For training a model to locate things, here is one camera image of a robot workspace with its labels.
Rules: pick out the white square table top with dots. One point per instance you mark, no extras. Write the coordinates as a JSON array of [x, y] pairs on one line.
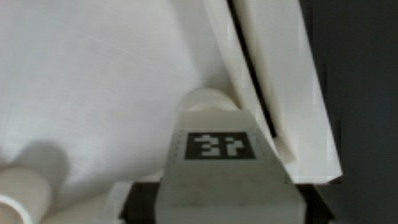
[[103, 59]]

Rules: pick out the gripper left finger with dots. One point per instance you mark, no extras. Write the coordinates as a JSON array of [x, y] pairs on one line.
[[128, 208]]

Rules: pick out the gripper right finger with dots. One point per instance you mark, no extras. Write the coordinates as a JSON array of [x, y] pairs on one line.
[[320, 215]]

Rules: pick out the white U-shaped obstacle fence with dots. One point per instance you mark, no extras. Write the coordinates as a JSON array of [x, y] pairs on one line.
[[276, 38]]

